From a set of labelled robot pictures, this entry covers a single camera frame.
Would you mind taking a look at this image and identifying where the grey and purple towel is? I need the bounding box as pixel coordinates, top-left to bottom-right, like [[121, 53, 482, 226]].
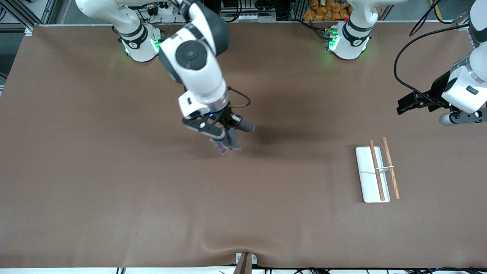
[[209, 119, 256, 155]]

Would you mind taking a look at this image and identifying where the white rack with wooden bars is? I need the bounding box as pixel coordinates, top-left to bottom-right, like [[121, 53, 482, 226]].
[[355, 137, 401, 203]]

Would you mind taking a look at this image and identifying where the brown table mat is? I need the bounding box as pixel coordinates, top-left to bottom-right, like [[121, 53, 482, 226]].
[[0, 22, 487, 269]]

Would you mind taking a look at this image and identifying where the white power strip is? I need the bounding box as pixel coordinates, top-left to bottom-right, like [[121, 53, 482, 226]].
[[150, 3, 180, 16]]

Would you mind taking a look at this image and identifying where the orange snack bag pile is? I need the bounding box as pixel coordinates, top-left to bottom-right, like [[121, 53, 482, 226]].
[[303, 0, 381, 22]]

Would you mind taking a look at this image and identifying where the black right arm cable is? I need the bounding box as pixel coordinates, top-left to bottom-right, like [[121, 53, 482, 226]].
[[228, 87, 251, 108]]

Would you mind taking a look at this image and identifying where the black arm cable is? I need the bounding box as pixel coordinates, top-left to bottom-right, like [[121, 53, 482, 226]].
[[228, 87, 251, 108], [393, 0, 472, 105]]

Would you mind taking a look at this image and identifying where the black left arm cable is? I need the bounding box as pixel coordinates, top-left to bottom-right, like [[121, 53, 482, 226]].
[[393, 0, 472, 105]]

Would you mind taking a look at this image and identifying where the aluminium frame beam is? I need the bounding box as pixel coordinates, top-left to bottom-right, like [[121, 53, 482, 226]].
[[0, 0, 57, 32], [455, 10, 474, 31]]

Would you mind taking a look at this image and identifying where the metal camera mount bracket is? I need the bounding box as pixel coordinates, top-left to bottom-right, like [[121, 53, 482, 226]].
[[235, 252, 258, 274]]

